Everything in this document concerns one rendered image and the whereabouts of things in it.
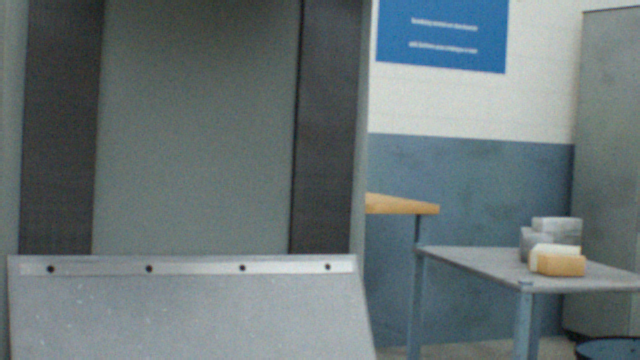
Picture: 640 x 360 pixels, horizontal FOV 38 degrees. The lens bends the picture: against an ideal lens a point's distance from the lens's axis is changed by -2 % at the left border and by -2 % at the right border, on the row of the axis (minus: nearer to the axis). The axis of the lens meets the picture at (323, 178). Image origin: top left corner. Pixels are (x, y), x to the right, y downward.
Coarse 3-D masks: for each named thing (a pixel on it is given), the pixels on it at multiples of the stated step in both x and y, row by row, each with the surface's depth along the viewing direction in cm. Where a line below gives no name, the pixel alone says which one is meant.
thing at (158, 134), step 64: (0, 0) 77; (64, 0) 76; (128, 0) 79; (192, 0) 81; (256, 0) 84; (320, 0) 86; (0, 64) 76; (64, 64) 76; (128, 64) 79; (192, 64) 81; (256, 64) 84; (320, 64) 86; (0, 128) 76; (64, 128) 77; (128, 128) 79; (192, 128) 82; (256, 128) 84; (320, 128) 87; (0, 192) 76; (64, 192) 77; (128, 192) 80; (192, 192) 82; (256, 192) 85; (320, 192) 87; (0, 256) 76; (0, 320) 76
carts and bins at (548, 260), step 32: (544, 224) 297; (576, 224) 302; (416, 256) 320; (448, 256) 299; (480, 256) 303; (512, 256) 307; (544, 256) 267; (576, 256) 268; (416, 288) 321; (512, 288) 251; (544, 288) 248; (576, 288) 251; (608, 288) 253; (416, 320) 321; (416, 352) 322; (512, 352) 250; (576, 352) 263; (608, 352) 285
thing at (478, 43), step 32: (384, 0) 522; (416, 0) 531; (448, 0) 540; (480, 0) 550; (384, 32) 524; (416, 32) 533; (448, 32) 542; (480, 32) 551; (384, 64) 525; (416, 64) 534; (448, 64) 543; (480, 64) 553
